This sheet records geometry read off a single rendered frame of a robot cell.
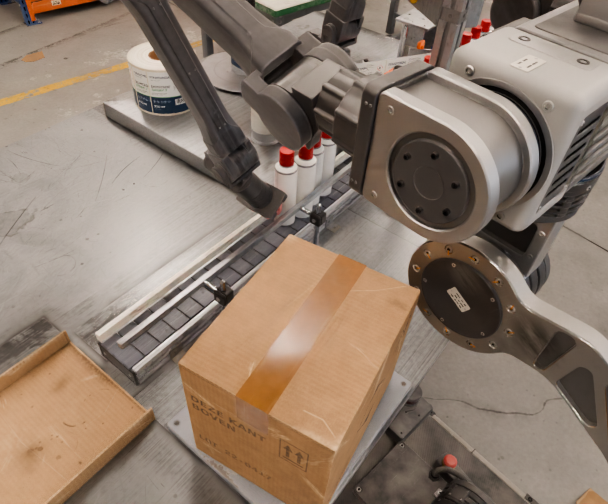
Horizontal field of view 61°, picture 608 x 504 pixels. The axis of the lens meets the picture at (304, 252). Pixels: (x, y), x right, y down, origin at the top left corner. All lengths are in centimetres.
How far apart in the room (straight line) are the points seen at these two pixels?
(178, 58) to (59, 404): 65
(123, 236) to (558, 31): 103
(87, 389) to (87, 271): 31
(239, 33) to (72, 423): 73
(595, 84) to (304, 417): 48
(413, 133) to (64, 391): 83
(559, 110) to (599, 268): 237
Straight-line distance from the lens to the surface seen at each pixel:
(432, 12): 126
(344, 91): 53
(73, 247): 134
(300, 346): 73
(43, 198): 151
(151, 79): 162
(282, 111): 56
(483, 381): 216
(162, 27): 86
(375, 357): 73
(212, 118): 92
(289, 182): 115
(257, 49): 61
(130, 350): 104
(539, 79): 50
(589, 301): 265
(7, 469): 105
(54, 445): 104
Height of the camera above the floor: 172
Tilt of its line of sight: 45 degrees down
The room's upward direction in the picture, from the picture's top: 5 degrees clockwise
